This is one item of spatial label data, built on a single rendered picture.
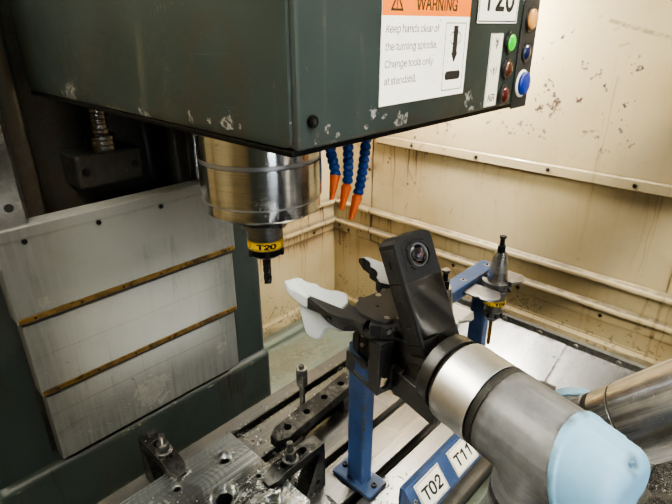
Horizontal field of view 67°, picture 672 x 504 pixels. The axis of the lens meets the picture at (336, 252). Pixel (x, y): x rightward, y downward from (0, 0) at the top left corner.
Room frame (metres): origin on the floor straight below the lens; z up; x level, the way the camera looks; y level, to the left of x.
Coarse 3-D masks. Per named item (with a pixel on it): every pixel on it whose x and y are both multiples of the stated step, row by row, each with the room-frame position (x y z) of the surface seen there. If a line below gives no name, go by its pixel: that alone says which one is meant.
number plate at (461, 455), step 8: (456, 448) 0.77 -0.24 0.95; (464, 448) 0.78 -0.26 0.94; (472, 448) 0.79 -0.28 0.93; (448, 456) 0.75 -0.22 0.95; (456, 456) 0.76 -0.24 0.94; (464, 456) 0.77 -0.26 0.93; (472, 456) 0.78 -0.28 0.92; (456, 464) 0.75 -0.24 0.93; (464, 464) 0.76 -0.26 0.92; (456, 472) 0.74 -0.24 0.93
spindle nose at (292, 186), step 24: (216, 144) 0.59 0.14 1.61; (216, 168) 0.59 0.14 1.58; (240, 168) 0.58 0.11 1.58; (264, 168) 0.58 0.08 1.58; (288, 168) 0.59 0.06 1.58; (312, 168) 0.62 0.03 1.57; (216, 192) 0.59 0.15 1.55; (240, 192) 0.58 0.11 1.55; (264, 192) 0.58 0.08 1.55; (288, 192) 0.59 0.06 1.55; (312, 192) 0.62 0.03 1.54; (216, 216) 0.60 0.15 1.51; (240, 216) 0.58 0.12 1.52; (264, 216) 0.58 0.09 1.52; (288, 216) 0.59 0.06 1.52
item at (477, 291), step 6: (468, 288) 0.96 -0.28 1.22; (474, 288) 0.96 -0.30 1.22; (480, 288) 0.96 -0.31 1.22; (486, 288) 0.96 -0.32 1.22; (468, 294) 0.94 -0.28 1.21; (474, 294) 0.94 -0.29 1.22; (480, 294) 0.93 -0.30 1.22; (486, 294) 0.93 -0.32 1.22; (492, 294) 0.93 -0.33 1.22; (498, 294) 0.94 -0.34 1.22; (486, 300) 0.91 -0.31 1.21; (492, 300) 0.91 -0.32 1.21
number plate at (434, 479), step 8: (432, 472) 0.71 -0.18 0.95; (440, 472) 0.72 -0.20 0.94; (424, 480) 0.69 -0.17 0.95; (432, 480) 0.70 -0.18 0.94; (440, 480) 0.71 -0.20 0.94; (416, 488) 0.67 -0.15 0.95; (424, 488) 0.68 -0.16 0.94; (432, 488) 0.69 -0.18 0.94; (440, 488) 0.70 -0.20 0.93; (448, 488) 0.70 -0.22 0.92; (424, 496) 0.67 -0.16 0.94; (432, 496) 0.68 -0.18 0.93; (440, 496) 0.69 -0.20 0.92
